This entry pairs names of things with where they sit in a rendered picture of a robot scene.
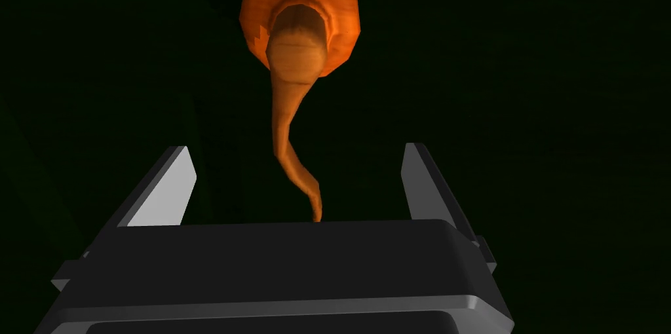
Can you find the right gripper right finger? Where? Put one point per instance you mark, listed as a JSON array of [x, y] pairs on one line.
[[425, 187]]

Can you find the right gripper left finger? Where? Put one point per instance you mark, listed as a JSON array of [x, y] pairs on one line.
[[163, 195]]

